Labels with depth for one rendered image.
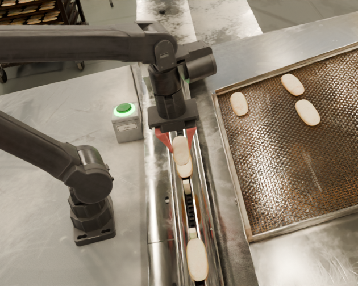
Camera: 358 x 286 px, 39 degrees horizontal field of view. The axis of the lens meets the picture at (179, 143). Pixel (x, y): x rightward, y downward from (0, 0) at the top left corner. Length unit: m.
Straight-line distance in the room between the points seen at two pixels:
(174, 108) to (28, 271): 0.44
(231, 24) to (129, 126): 0.69
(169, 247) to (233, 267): 0.12
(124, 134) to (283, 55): 0.57
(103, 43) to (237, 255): 0.46
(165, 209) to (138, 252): 0.10
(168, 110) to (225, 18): 0.93
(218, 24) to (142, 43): 0.96
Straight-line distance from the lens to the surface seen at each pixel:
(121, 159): 1.26
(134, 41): 0.89
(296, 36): 1.68
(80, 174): 0.97
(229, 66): 1.55
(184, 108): 1.00
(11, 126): 0.92
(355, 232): 0.89
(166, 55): 0.91
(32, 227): 1.17
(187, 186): 1.07
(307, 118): 1.11
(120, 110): 1.28
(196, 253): 0.95
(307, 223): 0.91
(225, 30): 1.78
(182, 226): 1.01
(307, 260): 0.87
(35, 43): 0.86
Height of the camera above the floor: 1.58
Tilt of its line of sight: 37 degrees down
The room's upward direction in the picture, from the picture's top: 12 degrees counter-clockwise
